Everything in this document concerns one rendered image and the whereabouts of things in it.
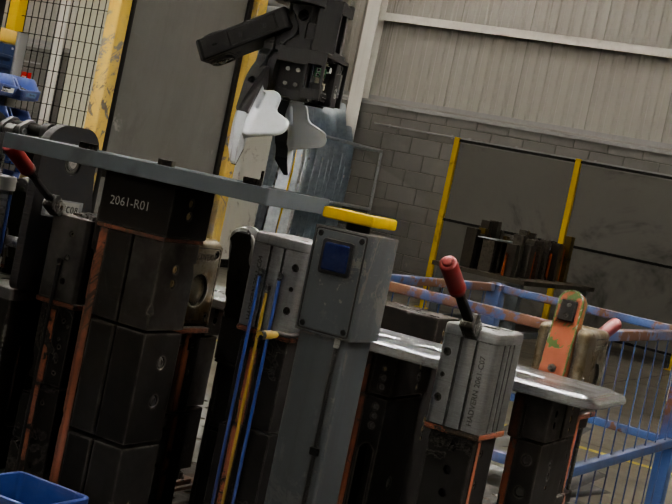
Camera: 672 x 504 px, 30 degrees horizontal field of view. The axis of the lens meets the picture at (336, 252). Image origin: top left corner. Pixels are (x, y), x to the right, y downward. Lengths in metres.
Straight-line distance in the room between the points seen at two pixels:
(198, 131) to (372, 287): 4.00
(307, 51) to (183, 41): 3.74
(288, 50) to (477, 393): 0.43
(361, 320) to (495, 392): 0.21
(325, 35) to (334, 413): 0.40
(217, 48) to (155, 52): 3.55
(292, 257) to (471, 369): 0.26
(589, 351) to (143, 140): 3.44
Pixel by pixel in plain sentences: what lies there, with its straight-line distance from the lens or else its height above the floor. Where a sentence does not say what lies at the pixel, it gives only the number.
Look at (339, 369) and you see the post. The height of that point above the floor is 1.00.
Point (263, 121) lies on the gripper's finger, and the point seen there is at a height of 1.23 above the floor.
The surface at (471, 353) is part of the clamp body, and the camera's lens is 1.40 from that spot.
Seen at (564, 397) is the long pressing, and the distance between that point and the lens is 1.49.
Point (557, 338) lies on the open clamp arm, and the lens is 1.72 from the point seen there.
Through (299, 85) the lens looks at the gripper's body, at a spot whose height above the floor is 1.28.
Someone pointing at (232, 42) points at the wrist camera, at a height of 1.31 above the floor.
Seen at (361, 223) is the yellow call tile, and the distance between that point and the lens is 1.29.
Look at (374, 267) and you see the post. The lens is 1.29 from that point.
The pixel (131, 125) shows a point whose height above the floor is 1.25.
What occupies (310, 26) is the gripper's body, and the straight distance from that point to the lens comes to 1.39.
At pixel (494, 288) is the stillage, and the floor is 0.93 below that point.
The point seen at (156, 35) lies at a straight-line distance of 4.95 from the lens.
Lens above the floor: 1.18
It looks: 3 degrees down
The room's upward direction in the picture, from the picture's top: 12 degrees clockwise
